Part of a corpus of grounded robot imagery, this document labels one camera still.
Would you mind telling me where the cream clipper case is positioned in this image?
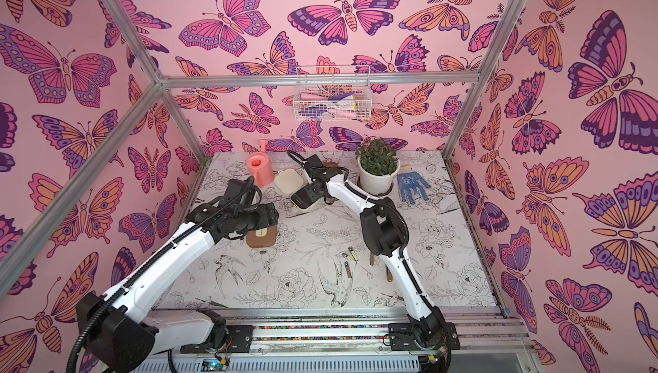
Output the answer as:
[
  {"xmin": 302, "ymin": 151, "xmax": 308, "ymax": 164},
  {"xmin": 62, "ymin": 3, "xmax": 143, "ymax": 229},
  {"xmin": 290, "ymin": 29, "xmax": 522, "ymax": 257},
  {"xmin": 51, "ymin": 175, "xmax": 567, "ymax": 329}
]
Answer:
[{"xmin": 273, "ymin": 168, "xmax": 307, "ymax": 209}]

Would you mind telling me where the tan brown clipper case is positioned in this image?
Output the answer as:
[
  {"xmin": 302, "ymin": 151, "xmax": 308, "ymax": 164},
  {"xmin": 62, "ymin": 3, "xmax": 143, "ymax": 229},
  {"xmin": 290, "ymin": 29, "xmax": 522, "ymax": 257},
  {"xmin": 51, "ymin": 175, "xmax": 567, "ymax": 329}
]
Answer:
[{"xmin": 245, "ymin": 226, "xmax": 279, "ymax": 249}]

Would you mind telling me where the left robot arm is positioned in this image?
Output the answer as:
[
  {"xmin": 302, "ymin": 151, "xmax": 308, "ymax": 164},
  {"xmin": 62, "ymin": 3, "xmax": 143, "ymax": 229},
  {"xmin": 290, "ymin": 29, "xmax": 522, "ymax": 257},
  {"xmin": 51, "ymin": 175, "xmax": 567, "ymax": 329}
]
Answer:
[{"xmin": 66, "ymin": 177, "xmax": 279, "ymax": 372}]

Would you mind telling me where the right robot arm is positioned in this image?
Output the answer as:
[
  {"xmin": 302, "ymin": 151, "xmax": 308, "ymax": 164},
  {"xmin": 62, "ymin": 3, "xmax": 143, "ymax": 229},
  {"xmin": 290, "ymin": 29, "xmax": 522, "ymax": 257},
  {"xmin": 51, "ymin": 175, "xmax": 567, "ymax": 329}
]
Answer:
[{"xmin": 286, "ymin": 150, "xmax": 457, "ymax": 355}]

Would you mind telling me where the gold nail clipper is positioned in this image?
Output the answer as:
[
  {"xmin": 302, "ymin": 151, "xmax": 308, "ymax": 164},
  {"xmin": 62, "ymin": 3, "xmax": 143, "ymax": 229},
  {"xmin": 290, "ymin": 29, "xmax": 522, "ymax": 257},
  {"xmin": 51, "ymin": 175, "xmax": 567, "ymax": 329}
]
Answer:
[{"xmin": 348, "ymin": 246, "xmax": 359, "ymax": 263}]

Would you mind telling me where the grey nail clipper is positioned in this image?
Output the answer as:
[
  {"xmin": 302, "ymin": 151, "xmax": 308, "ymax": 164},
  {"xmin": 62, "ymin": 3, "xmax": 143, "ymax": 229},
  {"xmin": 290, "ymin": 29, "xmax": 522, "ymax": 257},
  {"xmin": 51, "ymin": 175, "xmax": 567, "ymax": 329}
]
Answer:
[{"xmin": 344, "ymin": 261, "xmax": 352, "ymax": 279}]

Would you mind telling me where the pink watering can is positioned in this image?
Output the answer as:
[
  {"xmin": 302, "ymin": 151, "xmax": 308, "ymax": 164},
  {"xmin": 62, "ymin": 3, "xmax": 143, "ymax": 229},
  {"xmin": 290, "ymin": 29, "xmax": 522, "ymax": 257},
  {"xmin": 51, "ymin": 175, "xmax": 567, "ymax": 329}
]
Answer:
[{"xmin": 246, "ymin": 139, "xmax": 274, "ymax": 188}]

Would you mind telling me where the plant saucer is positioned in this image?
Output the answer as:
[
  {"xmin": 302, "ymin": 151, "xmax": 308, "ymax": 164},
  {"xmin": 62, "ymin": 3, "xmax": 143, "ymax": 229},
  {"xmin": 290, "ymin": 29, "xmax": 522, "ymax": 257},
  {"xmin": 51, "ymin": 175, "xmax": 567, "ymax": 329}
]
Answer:
[{"xmin": 355, "ymin": 179, "xmax": 394, "ymax": 198}]

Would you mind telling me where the white potted green plant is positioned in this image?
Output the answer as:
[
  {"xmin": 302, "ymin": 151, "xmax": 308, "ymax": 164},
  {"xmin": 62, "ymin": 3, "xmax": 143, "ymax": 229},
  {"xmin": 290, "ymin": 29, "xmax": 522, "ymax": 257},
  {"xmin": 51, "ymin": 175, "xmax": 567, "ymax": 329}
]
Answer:
[{"xmin": 356, "ymin": 138, "xmax": 401, "ymax": 196}]

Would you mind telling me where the blue gardening glove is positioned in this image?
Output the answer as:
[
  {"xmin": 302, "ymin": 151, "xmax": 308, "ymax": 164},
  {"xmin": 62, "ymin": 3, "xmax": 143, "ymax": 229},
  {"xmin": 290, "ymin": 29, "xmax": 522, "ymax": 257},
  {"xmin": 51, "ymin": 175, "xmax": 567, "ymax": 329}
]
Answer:
[{"xmin": 397, "ymin": 172, "xmax": 431, "ymax": 205}]

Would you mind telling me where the white wire wall basket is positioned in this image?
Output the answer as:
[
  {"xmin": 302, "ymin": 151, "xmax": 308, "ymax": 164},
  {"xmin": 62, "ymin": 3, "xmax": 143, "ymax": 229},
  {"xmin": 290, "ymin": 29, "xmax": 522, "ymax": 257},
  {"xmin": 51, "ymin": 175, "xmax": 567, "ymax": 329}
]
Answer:
[{"xmin": 291, "ymin": 65, "xmax": 373, "ymax": 122}]

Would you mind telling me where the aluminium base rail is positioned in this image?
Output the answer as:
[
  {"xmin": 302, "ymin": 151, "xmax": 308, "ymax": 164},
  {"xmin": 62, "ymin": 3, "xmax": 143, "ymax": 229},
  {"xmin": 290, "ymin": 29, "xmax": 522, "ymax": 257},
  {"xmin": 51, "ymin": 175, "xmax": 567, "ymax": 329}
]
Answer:
[{"xmin": 137, "ymin": 306, "xmax": 542, "ymax": 372}]

